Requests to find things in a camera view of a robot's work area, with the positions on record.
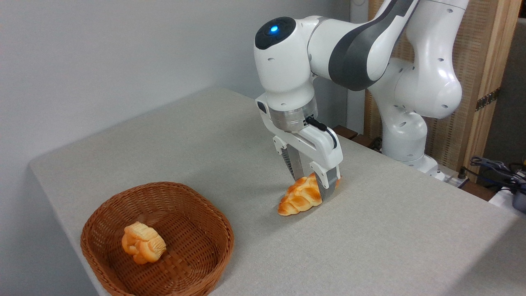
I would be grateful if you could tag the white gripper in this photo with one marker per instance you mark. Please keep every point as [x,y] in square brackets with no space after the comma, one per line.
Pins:
[322,150]

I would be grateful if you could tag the long braided bread loaf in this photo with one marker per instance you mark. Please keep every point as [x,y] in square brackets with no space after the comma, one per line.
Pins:
[300,199]

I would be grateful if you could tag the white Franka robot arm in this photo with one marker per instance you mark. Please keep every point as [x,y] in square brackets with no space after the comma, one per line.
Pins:
[349,45]

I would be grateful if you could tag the brown wicker basket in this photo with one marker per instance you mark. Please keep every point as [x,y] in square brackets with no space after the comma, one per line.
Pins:
[193,242]

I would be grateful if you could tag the small round bread roll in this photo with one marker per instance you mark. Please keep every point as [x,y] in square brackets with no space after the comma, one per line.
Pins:
[143,243]

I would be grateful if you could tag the brown wooden board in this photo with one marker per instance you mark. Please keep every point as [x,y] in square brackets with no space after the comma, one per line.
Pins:
[345,132]

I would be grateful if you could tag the brass screen hinge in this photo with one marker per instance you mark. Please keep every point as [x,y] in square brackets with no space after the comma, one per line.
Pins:
[487,99]

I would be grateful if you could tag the wooden bamboo folding screen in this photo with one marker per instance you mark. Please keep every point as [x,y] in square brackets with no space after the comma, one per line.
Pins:
[481,49]

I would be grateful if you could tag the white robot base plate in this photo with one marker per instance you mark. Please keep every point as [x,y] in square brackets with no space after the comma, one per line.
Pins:
[446,176]

